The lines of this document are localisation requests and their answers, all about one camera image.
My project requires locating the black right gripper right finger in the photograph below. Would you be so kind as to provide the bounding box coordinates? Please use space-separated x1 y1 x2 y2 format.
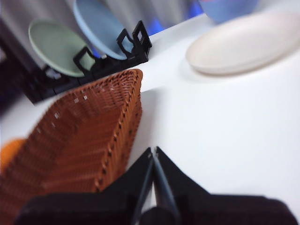
153 147 300 225

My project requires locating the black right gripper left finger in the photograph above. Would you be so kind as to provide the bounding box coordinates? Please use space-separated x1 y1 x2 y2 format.
14 147 154 225

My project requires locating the brown wicker basket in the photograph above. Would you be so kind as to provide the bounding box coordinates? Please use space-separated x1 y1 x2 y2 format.
0 68 143 225

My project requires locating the black dish rack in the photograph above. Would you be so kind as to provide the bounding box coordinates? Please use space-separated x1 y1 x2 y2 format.
23 20 153 104

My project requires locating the cream flat plate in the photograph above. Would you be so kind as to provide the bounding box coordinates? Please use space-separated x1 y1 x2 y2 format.
185 11 300 76

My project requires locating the pale green plate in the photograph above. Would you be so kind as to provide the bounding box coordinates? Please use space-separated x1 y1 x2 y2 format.
28 19 95 77

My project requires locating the light blue plate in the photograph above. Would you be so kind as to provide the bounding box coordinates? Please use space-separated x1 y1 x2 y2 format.
73 0 136 60

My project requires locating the blue bowl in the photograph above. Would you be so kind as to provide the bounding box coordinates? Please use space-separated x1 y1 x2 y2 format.
198 0 260 24

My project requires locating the grey curtain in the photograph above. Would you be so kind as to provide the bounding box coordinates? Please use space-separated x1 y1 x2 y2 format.
0 0 204 71

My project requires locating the black metal shelf frame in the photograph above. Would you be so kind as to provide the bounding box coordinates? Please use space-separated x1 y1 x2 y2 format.
0 17 38 115

